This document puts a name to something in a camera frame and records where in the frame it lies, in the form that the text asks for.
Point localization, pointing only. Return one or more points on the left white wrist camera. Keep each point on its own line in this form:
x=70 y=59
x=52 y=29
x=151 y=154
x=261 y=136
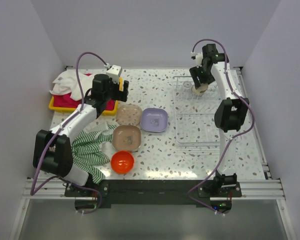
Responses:
x=114 y=72

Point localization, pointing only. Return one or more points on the green striped cloth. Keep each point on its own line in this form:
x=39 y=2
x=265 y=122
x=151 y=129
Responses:
x=87 y=150

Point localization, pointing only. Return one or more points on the beige brown ceramic cup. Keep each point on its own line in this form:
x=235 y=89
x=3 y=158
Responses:
x=200 y=90

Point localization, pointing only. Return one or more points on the white towel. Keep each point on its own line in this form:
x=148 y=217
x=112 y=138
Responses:
x=67 y=83

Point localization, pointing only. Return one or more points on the brown square plate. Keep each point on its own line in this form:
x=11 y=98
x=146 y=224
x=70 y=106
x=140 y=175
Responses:
x=126 y=138

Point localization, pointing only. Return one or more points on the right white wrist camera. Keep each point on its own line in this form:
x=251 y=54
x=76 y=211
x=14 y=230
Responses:
x=198 y=57

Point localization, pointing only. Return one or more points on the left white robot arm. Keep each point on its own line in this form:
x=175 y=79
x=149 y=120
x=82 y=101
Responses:
x=53 y=151

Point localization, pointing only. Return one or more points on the orange plastic bowl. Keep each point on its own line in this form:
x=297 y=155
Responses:
x=122 y=162

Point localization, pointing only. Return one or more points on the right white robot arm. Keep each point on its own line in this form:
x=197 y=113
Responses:
x=213 y=67

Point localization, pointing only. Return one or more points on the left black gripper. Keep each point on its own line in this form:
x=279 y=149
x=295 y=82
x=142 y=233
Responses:
x=119 y=95

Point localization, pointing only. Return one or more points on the magenta cloth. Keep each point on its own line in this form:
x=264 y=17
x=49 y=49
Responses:
x=64 y=101

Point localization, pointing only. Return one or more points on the clear glass cup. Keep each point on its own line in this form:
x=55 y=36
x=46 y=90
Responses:
x=187 y=84

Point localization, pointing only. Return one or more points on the white wire dish rack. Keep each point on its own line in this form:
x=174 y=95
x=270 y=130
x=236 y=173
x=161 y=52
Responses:
x=194 y=115

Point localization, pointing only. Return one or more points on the yellow plastic tray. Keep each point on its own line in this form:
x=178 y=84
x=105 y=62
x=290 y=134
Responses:
x=71 y=110

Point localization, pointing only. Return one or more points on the purple square plate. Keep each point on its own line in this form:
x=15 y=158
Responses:
x=154 y=120

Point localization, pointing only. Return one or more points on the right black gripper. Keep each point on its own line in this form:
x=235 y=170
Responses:
x=195 y=73

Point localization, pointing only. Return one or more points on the clear brown glass plate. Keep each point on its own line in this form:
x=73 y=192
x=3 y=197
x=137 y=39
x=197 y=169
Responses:
x=129 y=114

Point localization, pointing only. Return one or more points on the aluminium frame rail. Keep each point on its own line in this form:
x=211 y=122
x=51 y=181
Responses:
x=54 y=189

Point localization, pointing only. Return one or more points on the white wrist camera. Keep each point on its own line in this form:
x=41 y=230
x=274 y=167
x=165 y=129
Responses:
x=114 y=72
x=198 y=57

